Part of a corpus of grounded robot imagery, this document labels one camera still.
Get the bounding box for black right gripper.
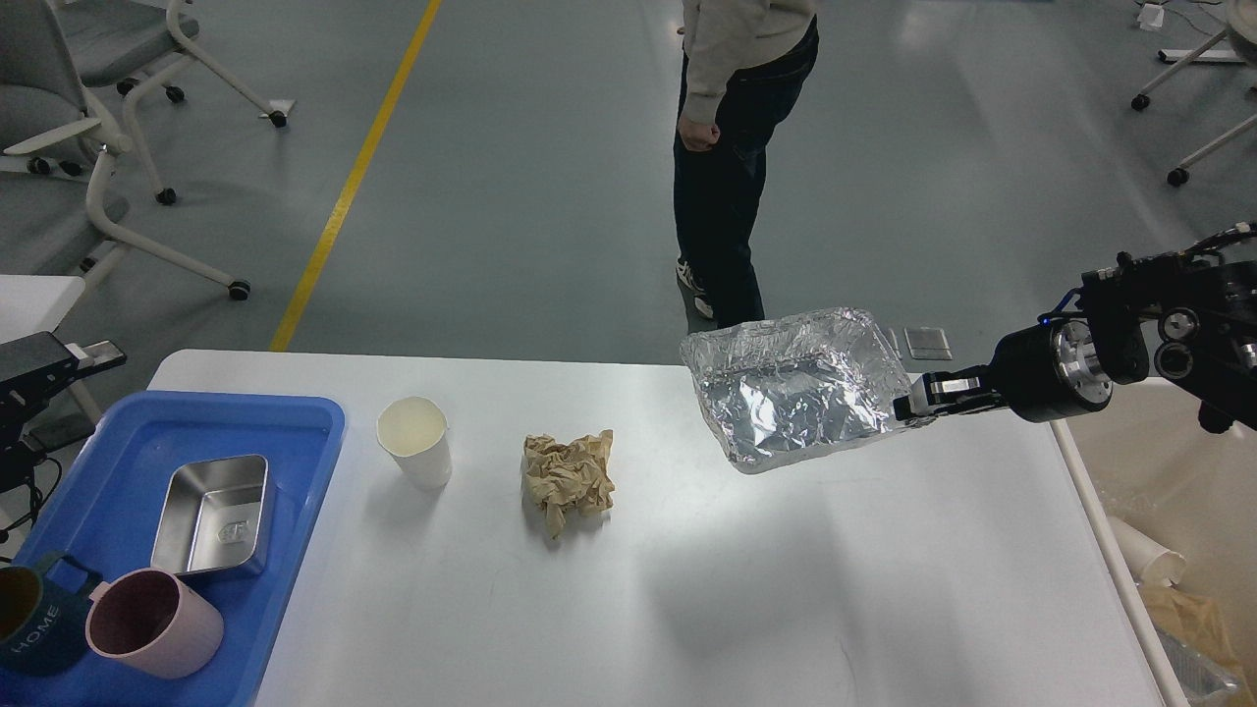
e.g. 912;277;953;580
892;320;1115;428

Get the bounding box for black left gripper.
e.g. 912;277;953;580
1;332;128;492

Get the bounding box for aluminium foil tray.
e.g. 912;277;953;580
680;307;915;476

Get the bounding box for metal rectangular tin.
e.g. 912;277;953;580
151;454;275;581

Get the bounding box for pink plastic mug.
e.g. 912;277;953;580
84;569;225;681

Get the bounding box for white paper cup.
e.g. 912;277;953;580
376;398;453;489

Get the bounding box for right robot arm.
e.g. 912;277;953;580
894;221;1256;434

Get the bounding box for floor socket plate right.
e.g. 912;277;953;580
903;327;955;361

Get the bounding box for floor socket plate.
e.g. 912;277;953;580
903;327;955;361
880;327;903;359

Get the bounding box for floor socket plate left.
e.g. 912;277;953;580
880;327;903;359

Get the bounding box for white side table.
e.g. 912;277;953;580
0;276;104;423

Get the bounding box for beige plastic bin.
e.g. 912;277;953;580
1052;379;1256;706

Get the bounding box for grey office chair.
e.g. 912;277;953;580
53;1;288;130
1;1;251;299

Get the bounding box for dark blue HOME mug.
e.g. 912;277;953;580
1;551;103;677

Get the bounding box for paper cup in bin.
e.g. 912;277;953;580
1106;516;1188;587

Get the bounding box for person in beige sweater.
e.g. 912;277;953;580
672;1;820;328

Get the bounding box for white chair base right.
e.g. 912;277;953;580
1130;0;1257;187

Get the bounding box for black cables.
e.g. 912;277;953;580
0;462;60;543

